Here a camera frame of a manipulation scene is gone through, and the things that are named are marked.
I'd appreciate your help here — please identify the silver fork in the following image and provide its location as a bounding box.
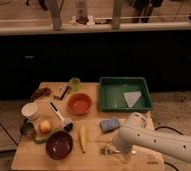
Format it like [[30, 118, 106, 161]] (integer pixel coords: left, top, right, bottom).
[[100, 148, 137, 155]]

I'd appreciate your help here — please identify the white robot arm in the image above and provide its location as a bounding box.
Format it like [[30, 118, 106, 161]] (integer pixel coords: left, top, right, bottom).
[[112, 112, 191, 163]]

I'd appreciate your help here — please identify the dark purple bowl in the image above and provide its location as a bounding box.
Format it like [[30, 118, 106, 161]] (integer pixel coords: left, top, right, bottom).
[[46, 131, 73, 160]]

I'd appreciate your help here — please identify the red bowl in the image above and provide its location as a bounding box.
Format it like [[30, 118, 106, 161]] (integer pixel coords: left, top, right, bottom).
[[67, 93, 92, 115]]

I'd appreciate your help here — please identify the blue sponge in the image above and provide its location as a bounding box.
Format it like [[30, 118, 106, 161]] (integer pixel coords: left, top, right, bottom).
[[100, 118, 120, 133]]

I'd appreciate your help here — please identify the yellow banana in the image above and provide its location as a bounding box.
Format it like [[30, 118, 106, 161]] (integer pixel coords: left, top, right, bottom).
[[78, 125, 86, 153]]

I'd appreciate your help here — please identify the grey cloth in tray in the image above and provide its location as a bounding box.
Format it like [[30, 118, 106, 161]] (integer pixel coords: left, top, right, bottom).
[[124, 91, 141, 108]]

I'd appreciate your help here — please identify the green plastic tray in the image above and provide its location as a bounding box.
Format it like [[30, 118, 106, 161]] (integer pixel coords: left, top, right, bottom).
[[99, 77, 152, 113]]

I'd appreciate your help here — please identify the green cucumber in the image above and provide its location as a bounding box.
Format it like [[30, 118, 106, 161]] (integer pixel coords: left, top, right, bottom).
[[34, 128, 60, 144]]

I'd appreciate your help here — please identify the black marker pen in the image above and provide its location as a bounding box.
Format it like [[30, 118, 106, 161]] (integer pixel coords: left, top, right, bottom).
[[60, 86, 69, 100]]

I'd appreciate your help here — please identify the green glass cup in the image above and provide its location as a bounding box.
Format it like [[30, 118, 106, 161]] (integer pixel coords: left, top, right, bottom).
[[69, 77, 81, 91]]

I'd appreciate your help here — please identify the silver metal cup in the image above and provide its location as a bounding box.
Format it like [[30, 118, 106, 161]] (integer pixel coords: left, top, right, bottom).
[[20, 122, 37, 140]]

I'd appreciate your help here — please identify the dark grapes bunch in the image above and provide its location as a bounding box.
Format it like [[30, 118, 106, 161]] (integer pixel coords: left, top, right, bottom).
[[31, 87, 51, 101]]

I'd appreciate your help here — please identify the white cup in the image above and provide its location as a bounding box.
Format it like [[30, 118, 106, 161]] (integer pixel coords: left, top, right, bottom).
[[21, 102, 39, 120]]

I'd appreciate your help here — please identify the black cable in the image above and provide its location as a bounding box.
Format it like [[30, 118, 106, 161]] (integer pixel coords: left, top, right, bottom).
[[154, 125, 185, 171]]

